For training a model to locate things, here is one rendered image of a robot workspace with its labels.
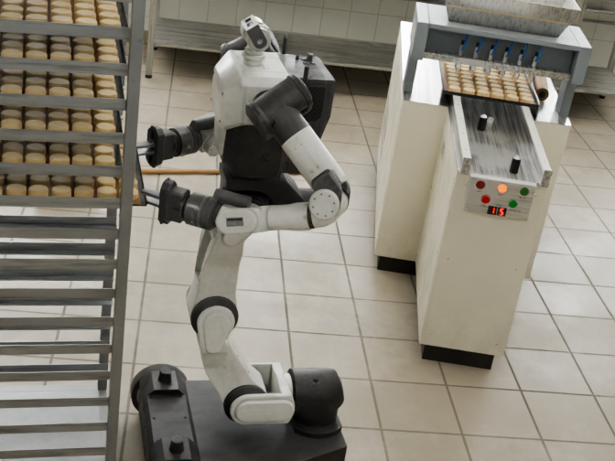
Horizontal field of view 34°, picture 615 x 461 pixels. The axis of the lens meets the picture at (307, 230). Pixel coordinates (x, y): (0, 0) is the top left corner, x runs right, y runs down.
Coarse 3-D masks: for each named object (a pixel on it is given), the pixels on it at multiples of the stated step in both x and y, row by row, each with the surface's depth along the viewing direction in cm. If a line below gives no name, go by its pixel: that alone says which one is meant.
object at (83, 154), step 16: (0, 144) 265; (16, 144) 262; (32, 144) 263; (48, 144) 269; (64, 144) 268; (80, 144) 268; (96, 144) 270; (0, 160) 256; (16, 160) 254; (32, 160) 254; (48, 160) 260; (64, 160) 257; (80, 160) 258; (96, 160) 260; (112, 160) 260
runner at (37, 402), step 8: (0, 400) 282; (8, 400) 282; (16, 400) 283; (24, 400) 284; (32, 400) 284; (40, 400) 285; (48, 400) 285; (56, 400) 286; (64, 400) 286; (72, 400) 287; (80, 400) 288; (88, 400) 288; (96, 400) 289; (104, 400) 290; (0, 408) 283
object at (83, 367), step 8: (0, 368) 326; (8, 368) 326; (16, 368) 327; (24, 368) 328; (32, 368) 328; (40, 368) 329; (48, 368) 330; (56, 368) 330; (64, 368) 331; (72, 368) 332; (80, 368) 332; (88, 368) 333; (96, 368) 334; (104, 368) 334
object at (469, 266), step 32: (448, 128) 415; (480, 128) 409; (512, 128) 417; (448, 160) 397; (480, 160) 380; (512, 160) 372; (448, 192) 381; (544, 192) 370; (448, 224) 379; (480, 224) 377; (512, 224) 376; (416, 256) 459; (448, 256) 384; (480, 256) 383; (512, 256) 382; (416, 288) 441; (448, 288) 390; (480, 288) 389; (512, 288) 388; (448, 320) 397; (480, 320) 396; (448, 352) 407; (480, 352) 402
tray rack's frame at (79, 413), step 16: (0, 416) 320; (16, 416) 321; (32, 416) 322; (48, 416) 323; (64, 416) 324; (80, 416) 325; (96, 416) 326; (64, 432) 317; (80, 432) 318; (96, 432) 319; (0, 448) 306; (16, 448) 307; (32, 448) 308
